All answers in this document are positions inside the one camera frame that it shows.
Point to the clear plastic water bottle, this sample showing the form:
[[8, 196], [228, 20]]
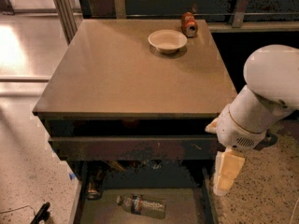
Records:
[[142, 205]]

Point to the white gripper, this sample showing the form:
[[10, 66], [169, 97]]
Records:
[[234, 131]]

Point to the black object on floor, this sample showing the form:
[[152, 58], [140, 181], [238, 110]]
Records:
[[43, 214]]

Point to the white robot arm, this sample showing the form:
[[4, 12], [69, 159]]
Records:
[[271, 94]]

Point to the dark can in drawer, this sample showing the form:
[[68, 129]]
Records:
[[94, 185]]

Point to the white bowl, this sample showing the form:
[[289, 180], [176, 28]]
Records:
[[167, 41]]

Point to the dark top drawer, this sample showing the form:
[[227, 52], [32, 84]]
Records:
[[135, 148]]

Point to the open middle drawer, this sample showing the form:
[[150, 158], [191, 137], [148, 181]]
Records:
[[186, 194]]

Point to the metal window rail frame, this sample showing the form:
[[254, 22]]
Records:
[[229, 14]]

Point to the red soda can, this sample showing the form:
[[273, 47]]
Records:
[[189, 25]]

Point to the blue tape piece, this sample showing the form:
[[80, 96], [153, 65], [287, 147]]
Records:
[[72, 176]]

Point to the grey drawer cabinet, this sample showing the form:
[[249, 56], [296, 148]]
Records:
[[112, 82]]

